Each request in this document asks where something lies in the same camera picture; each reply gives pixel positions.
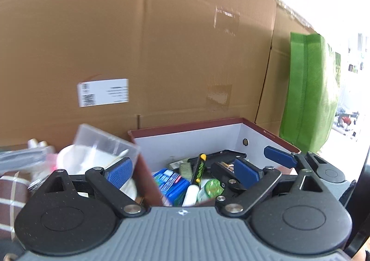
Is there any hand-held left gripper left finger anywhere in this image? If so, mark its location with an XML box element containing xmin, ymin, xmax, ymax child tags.
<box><xmin>35</xmin><ymin>158</ymin><xmax>145</xmax><ymax>218</ymax></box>

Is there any brown cardboard box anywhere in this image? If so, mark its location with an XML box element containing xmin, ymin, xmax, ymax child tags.
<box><xmin>128</xmin><ymin>117</ymin><xmax>301</xmax><ymax>206</ymax></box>

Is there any large cardboard box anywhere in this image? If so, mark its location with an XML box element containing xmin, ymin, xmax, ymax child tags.
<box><xmin>0</xmin><ymin>0</ymin><xmax>278</xmax><ymax>149</ymax></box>

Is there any white ribbed plastic bowl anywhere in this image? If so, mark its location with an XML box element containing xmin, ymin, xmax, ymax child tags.
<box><xmin>56</xmin><ymin>144</ymin><xmax>138</xmax><ymax>201</ymax></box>

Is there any black marker pen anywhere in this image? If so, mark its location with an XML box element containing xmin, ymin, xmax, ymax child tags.
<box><xmin>183</xmin><ymin>154</ymin><xmax>207</xmax><ymax>207</ymax></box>

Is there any clear pencil case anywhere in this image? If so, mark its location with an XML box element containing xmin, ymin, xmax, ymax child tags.
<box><xmin>0</xmin><ymin>146</ymin><xmax>55</xmax><ymax>173</ymax></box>

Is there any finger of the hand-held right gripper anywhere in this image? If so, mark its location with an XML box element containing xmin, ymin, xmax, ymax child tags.
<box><xmin>264</xmin><ymin>146</ymin><xmax>318</xmax><ymax>175</ymax></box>
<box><xmin>210</xmin><ymin>161</ymin><xmax>249</xmax><ymax>204</ymax></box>

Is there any plain cardboard box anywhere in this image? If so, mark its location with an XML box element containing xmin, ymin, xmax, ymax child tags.
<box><xmin>254</xmin><ymin>0</ymin><xmax>321</xmax><ymax>134</ymax></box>

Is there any brown plaid pouch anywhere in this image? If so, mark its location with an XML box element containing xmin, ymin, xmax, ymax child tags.
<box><xmin>0</xmin><ymin>170</ymin><xmax>44</xmax><ymax>241</ymax></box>

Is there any blue card box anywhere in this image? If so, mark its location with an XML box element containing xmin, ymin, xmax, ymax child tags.
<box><xmin>153</xmin><ymin>169</ymin><xmax>188</xmax><ymax>206</ymax></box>

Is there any green sachet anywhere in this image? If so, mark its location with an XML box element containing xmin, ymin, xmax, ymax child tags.
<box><xmin>198</xmin><ymin>179</ymin><xmax>224</xmax><ymax>202</ymax></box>

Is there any green fabric bag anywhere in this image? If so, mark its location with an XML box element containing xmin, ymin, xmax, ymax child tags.
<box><xmin>279</xmin><ymin>32</ymin><xmax>342</xmax><ymax>153</ymax></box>

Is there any black phone case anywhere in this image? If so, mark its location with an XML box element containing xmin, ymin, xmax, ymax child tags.
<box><xmin>188</xmin><ymin>150</ymin><xmax>249</xmax><ymax>175</ymax></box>

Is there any clear plastic container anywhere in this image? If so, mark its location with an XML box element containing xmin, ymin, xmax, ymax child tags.
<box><xmin>73</xmin><ymin>123</ymin><xmax>140</xmax><ymax>169</ymax></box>

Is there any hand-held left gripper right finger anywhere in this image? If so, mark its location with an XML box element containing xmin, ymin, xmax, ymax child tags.
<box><xmin>222</xmin><ymin>158</ymin><xmax>333</xmax><ymax>218</ymax></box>

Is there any white shipping label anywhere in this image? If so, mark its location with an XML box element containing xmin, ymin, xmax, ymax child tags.
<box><xmin>77</xmin><ymin>79</ymin><xmax>129</xmax><ymax>107</ymax></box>

